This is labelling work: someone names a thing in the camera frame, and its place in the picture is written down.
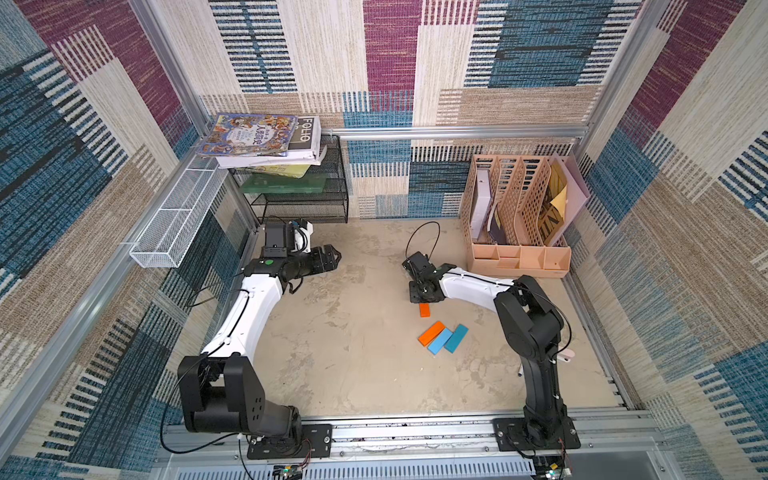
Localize light blue block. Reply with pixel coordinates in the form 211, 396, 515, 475
427, 328, 453, 355

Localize teal block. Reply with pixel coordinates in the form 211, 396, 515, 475
444, 324, 469, 353

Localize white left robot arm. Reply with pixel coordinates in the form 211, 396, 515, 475
177, 244, 342, 457

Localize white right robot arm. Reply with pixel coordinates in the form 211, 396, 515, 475
402, 252, 581, 458

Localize dark notebook in organizer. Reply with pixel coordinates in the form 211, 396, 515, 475
487, 206, 508, 245

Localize green folder on shelf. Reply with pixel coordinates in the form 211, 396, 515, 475
240, 173, 327, 195

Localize pink desk file organizer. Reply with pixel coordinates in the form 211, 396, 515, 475
460, 154, 590, 279

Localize colourful illustrated book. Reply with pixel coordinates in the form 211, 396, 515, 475
197, 113, 298, 156

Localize pink stapler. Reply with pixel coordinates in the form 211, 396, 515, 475
559, 349, 575, 362

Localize yellow paper in organizer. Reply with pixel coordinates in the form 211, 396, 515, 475
549, 187, 567, 219

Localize black wire mesh shelf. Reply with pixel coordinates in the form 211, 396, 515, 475
230, 135, 350, 223

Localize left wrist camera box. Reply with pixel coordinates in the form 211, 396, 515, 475
262, 219, 314, 259

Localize white wire mesh basket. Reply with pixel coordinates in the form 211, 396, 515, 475
129, 167, 227, 269

